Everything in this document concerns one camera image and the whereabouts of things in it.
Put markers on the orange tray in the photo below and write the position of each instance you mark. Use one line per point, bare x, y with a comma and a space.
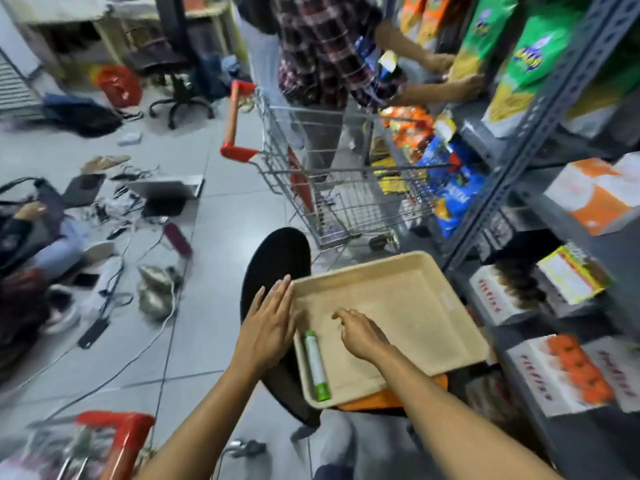
390, 398

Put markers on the person's right fingers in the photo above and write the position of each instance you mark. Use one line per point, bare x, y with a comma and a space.
346, 320

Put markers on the silver shiny bag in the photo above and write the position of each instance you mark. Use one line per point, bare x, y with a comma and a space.
157, 292

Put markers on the white box red print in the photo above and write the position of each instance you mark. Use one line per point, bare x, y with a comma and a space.
617, 369

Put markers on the black round stool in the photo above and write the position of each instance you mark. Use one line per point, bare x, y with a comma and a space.
275, 259

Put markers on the red plastic bag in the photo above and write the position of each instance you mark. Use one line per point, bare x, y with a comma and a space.
120, 84

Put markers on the white box brown sweets picture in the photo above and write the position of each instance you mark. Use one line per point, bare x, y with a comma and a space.
492, 297

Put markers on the person's right forearm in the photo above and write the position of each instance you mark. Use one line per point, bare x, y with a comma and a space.
450, 419

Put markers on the person's left little finger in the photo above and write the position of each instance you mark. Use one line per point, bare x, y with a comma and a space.
256, 305

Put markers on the yellow and white box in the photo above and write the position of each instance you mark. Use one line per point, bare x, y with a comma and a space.
567, 274

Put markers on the person's grey trousers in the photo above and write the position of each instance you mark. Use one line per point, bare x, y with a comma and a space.
365, 449

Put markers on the blue snack packet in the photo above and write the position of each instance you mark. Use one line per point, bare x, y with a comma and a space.
440, 157
457, 199

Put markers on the black phone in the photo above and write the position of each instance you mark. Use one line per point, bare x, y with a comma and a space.
93, 333

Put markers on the person's left middle finger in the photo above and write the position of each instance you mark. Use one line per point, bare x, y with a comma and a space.
281, 295

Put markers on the white and green tube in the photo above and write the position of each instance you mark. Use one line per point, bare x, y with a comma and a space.
316, 365

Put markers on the silver laptop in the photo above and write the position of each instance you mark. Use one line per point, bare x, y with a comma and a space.
167, 189

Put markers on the black office chair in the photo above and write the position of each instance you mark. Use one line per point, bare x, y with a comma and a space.
175, 64

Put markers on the maroon flat case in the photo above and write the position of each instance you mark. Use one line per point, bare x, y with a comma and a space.
177, 239

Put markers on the orange snack bag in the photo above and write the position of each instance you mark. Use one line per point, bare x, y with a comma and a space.
425, 14

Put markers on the yellow snack packet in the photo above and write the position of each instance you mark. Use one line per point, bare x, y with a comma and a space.
390, 177

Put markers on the orange snack packet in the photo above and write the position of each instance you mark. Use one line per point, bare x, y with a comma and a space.
407, 129

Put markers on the dark blue bag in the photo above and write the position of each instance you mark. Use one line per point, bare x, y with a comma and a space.
82, 114

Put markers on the white box orange sweets picture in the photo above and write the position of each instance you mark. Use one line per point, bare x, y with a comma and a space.
555, 377

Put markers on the person's left hand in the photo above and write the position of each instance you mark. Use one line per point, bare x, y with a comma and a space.
265, 334

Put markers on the beige plastic tray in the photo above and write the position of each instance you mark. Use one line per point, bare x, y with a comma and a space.
400, 314

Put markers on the grey metal shelf rack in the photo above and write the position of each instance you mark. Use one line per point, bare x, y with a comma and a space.
545, 109

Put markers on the beige sandals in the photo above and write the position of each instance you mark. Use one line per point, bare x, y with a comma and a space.
102, 163

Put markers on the green and yellow snack bag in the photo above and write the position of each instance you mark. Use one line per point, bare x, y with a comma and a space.
530, 69
607, 94
482, 39

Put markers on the orange and white box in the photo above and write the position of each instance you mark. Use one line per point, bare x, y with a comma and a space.
595, 194

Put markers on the person's left forearm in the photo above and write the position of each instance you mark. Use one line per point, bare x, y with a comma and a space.
200, 424

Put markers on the wooden table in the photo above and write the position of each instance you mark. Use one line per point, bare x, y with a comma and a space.
75, 14

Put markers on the person's right hand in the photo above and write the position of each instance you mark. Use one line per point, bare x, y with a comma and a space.
364, 335

